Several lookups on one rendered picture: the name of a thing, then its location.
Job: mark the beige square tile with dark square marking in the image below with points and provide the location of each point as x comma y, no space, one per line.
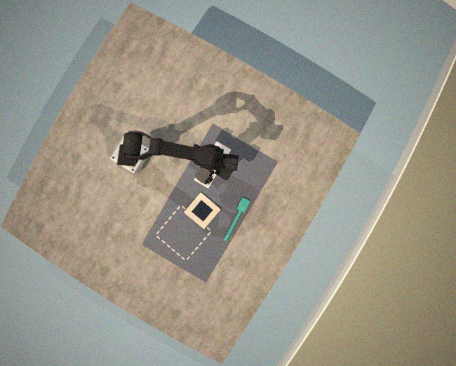
202,210

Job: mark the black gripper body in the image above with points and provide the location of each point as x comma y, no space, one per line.
224,174

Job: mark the grey rectangular mat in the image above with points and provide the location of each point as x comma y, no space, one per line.
184,235

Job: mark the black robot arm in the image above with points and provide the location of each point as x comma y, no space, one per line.
208,157

